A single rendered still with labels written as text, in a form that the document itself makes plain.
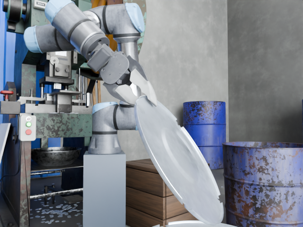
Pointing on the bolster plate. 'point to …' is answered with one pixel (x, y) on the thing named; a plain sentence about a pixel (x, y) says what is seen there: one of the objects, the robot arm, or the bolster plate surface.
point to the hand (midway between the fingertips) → (149, 103)
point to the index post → (88, 99)
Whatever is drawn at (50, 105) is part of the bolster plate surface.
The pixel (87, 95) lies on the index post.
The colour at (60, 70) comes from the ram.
